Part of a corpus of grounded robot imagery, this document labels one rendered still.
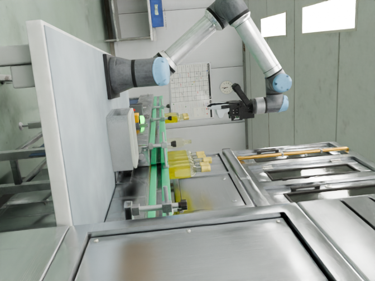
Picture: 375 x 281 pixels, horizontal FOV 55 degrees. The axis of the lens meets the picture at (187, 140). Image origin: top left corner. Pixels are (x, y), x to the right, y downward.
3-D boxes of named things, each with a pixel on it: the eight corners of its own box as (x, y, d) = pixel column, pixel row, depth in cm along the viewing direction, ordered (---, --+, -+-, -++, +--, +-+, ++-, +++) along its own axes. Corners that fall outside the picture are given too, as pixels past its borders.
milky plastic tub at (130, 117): (114, 172, 140) (136, 170, 140) (106, 116, 134) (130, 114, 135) (119, 159, 157) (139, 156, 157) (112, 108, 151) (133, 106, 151)
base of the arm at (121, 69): (107, 55, 142) (131, 53, 141) (115, 58, 157) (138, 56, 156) (111, 93, 144) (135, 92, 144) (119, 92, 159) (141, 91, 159)
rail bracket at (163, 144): (150, 170, 161) (178, 167, 161) (147, 134, 156) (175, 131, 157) (150, 168, 163) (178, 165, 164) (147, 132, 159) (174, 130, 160)
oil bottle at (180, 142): (155, 150, 257) (191, 146, 258) (154, 143, 254) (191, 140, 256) (155, 146, 262) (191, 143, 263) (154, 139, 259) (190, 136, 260)
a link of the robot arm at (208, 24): (134, 71, 156) (230, -17, 149) (139, 71, 171) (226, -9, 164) (152, 92, 157) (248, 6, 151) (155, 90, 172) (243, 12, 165)
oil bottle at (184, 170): (151, 181, 166) (197, 177, 168) (150, 170, 165) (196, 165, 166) (151, 177, 172) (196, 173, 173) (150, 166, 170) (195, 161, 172)
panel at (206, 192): (183, 287, 111) (291, 275, 112) (182, 279, 110) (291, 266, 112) (172, 181, 197) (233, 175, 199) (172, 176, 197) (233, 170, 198)
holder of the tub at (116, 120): (115, 184, 142) (134, 182, 142) (105, 116, 134) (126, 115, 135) (119, 170, 158) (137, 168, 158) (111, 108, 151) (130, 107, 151)
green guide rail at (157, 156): (150, 164, 165) (168, 163, 165) (150, 162, 164) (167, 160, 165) (154, 105, 333) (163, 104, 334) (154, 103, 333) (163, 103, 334)
